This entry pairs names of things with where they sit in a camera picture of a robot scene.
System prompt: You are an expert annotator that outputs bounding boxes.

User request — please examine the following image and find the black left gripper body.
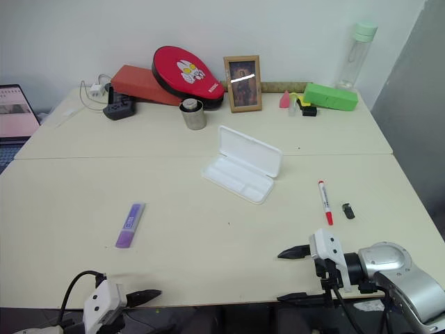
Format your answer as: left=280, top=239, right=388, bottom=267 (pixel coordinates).
left=98, top=310, right=127, bottom=334

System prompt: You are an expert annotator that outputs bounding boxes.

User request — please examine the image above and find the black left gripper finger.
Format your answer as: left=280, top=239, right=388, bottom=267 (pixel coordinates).
left=125, top=289, right=163, bottom=310
left=149, top=323, right=177, bottom=334

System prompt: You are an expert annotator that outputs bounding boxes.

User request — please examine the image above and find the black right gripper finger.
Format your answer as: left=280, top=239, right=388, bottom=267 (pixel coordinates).
left=276, top=292, right=327, bottom=307
left=277, top=244, right=311, bottom=260

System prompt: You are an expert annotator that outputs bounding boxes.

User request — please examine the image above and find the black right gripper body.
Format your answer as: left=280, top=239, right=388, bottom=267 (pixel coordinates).
left=314, top=258, right=344, bottom=308

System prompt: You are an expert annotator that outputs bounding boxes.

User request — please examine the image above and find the white plastic case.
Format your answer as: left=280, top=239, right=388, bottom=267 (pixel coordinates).
left=200, top=125, right=283, bottom=206

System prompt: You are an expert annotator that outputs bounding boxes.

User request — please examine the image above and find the red paddle case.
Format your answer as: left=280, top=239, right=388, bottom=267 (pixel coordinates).
left=151, top=45, right=226, bottom=111

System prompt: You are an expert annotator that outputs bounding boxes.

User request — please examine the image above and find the red capped white marker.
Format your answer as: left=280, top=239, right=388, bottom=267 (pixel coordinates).
left=317, top=180, right=334, bottom=226

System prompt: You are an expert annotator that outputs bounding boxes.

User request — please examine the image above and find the purple eraser in sleeve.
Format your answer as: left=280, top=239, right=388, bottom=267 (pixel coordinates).
left=115, top=202, right=147, bottom=251

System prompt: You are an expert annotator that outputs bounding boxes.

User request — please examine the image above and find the small clear plastic piece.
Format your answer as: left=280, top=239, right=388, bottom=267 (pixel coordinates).
left=287, top=93, right=301, bottom=117

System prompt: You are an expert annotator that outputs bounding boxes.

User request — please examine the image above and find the green rectangular box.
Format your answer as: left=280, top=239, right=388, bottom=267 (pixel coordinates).
left=303, top=82, right=359, bottom=113

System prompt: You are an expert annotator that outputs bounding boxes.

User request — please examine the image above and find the silver metal cup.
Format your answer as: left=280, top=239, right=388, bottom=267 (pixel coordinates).
left=179, top=100, right=207, bottom=132

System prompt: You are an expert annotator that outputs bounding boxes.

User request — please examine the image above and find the black power strip cube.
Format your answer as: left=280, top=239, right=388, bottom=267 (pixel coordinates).
left=102, top=86, right=138, bottom=122

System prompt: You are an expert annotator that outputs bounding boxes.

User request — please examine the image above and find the clear bottle green lid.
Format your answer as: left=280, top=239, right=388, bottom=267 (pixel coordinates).
left=334, top=21, right=380, bottom=91

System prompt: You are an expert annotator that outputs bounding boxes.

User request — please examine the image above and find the red rectangular box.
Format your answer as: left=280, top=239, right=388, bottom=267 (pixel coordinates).
left=110, top=64, right=186, bottom=106

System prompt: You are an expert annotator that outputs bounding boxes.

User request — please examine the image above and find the open laptop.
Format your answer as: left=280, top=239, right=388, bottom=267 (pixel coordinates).
left=0, top=83, right=42, bottom=175

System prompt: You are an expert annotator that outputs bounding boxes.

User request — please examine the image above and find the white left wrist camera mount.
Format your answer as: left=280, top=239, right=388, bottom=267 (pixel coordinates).
left=82, top=279, right=128, bottom=334

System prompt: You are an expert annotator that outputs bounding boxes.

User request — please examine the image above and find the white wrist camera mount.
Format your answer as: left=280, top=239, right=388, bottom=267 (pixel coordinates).
left=308, top=228, right=353, bottom=293
left=82, top=279, right=128, bottom=334

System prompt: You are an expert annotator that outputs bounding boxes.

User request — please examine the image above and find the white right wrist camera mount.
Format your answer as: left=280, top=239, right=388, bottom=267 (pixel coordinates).
left=308, top=228, right=353, bottom=293

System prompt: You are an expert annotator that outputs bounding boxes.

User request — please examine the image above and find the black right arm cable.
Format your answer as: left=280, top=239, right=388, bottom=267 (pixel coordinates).
left=328, top=278, right=396, bottom=334

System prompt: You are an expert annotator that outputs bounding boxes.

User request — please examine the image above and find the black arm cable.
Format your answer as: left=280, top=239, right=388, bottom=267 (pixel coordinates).
left=56, top=270, right=107, bottom=326
left=328, top=278, right=396, bottom=334

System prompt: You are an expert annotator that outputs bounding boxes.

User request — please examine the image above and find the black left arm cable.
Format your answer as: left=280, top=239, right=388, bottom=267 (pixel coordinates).
left=56, top=270, right=107, bottom=326

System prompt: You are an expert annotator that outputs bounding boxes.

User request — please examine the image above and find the wooden photo frame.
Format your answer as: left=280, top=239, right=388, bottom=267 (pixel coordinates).
left=222, top=54, right=264, bottom=113

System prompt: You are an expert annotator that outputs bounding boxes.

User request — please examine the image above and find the white charger cable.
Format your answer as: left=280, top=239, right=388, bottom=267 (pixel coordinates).
left=79, top=73, right=113, bottom=111

